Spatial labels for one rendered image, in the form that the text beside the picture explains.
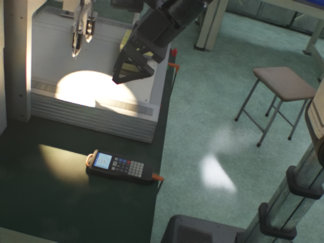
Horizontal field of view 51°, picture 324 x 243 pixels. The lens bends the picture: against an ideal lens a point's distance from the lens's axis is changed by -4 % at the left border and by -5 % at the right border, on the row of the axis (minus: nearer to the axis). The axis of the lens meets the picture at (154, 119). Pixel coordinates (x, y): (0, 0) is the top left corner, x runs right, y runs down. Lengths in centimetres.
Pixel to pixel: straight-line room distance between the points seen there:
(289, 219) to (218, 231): 52
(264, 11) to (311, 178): 420
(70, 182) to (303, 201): 72
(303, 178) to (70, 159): 71
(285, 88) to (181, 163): 88
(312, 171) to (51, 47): 105
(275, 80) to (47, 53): 166
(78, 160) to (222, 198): 125
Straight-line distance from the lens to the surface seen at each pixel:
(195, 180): 223
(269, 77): 260
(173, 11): 60
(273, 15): 523
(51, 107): 121
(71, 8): 120
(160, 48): 63
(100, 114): 117
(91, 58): 142
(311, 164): 111
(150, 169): 110
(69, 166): 110
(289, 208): 121
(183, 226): 165
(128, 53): 59
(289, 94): 250
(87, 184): 106
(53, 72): 131
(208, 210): 210
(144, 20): 60
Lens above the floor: 155
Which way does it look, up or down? 37 degrees down
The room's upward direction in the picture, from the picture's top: 15 degrees clockwise
